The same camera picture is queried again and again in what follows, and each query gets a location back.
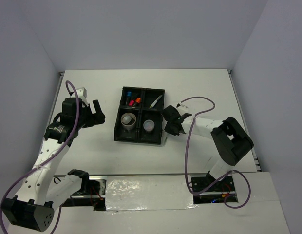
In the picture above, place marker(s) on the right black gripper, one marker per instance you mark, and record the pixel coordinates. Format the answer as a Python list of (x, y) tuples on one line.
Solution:
[(170, 130)]

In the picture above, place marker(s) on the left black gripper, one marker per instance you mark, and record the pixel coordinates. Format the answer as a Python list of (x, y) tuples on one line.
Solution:
[(96, 118)]

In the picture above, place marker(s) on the clear jar of pins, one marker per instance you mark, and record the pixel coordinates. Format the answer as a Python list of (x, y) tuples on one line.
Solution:
[(148, 125)]

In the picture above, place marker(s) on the small clear tape roll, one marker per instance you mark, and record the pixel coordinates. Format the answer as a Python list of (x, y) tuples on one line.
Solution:
[(127, 120)]

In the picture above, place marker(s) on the large tape roll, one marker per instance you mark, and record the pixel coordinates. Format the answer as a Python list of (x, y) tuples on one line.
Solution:
[(132, 126)]

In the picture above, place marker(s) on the blue felt tip pen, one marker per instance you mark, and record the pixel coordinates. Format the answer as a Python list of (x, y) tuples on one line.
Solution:
[(155, 102)]

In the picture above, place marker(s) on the blue cap black highlighter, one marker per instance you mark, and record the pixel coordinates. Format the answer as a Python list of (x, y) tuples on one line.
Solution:
[(128, 98)]

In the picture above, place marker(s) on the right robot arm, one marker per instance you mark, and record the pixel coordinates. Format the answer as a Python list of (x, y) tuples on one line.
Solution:
[(231, 140)]

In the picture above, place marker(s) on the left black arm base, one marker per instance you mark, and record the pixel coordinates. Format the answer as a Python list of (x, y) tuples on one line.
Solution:
[(93, 197)]

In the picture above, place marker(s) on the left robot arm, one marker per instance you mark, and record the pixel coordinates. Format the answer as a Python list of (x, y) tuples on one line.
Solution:
[(34, 204)]

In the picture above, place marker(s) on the black four-compartment organizer tray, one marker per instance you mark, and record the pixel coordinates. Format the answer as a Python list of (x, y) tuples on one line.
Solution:
[(142, 112)]

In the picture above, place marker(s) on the silver foil cover plate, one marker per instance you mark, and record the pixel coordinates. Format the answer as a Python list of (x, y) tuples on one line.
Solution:
[(144, 193)]

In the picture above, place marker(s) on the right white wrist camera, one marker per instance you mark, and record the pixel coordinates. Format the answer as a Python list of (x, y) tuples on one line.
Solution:
[(181, 106)]

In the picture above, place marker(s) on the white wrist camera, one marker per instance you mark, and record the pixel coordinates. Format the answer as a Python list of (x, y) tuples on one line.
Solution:
[(82, 93), (181, 106)]

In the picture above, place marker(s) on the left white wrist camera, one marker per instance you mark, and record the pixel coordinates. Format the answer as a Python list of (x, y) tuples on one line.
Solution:
[(82, 93)]

